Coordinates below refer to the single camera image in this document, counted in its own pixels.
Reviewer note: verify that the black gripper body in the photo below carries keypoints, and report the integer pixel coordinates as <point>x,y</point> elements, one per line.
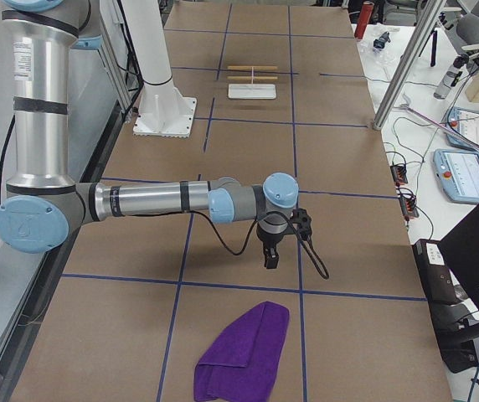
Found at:
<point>269,242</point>

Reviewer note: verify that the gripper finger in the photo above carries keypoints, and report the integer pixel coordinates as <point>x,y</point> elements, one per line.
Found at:
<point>267,257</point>
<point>273,257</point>

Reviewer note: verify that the purple towel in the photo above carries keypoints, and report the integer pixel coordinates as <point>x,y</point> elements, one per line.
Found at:
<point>242,362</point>

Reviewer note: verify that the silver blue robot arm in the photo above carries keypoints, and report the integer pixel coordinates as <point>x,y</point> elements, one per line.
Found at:
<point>45,205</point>

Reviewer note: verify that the white wooden towel rack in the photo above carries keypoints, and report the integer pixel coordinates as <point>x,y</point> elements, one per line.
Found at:
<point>253,84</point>

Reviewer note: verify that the near orange connector block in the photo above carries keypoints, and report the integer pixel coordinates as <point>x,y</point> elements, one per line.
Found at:
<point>408,203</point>

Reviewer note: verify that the orange connector block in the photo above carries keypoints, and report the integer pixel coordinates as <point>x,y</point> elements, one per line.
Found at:
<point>408,203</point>
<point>398,169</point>

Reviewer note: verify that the far orange connector block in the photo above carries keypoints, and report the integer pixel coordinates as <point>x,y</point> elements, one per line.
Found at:
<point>398,169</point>

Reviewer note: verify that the black computer box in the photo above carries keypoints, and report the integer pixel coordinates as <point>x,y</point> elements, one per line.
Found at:
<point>435,276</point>

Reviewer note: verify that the near blue teach pendant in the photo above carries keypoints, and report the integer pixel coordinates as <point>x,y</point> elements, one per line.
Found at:
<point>458,174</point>

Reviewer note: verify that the blue teach pendant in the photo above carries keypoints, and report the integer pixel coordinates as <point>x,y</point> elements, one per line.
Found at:
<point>465,122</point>
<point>458,174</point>

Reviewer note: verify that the black blue tool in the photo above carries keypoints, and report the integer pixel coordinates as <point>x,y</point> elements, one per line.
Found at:
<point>380,42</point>

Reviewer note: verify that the far blue teach pendant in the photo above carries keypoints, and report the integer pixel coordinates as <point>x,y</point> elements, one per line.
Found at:
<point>465,122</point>

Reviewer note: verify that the clear water bottle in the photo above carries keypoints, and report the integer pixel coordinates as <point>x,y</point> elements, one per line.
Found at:
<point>451,77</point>

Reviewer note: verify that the red cylinder bottle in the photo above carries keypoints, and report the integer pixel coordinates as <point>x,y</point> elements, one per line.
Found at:
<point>363,19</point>

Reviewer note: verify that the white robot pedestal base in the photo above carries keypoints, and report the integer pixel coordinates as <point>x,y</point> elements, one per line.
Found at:
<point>163,111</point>

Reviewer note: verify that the aluminium frame post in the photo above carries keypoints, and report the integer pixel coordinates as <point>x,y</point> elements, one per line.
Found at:
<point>417,41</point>

